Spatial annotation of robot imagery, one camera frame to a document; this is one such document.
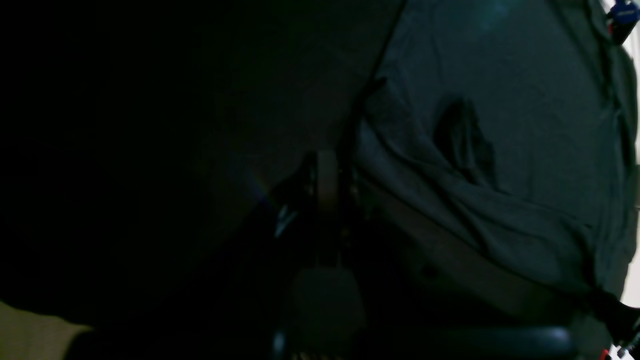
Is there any black table cloth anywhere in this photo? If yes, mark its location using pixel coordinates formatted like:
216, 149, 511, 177
1, 0, 404, 343

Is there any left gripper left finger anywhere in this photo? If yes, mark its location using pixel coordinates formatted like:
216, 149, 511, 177
260, 152, 320, 265

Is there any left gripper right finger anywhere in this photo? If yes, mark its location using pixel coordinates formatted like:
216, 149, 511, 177
340, 160, 380, 261

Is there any dark grey T-shirt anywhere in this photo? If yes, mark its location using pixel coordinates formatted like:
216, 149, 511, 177
349, 0, 638, 301

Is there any blue clamp at bottom edge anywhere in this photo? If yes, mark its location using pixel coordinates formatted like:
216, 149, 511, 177
606, 0, 640, 46

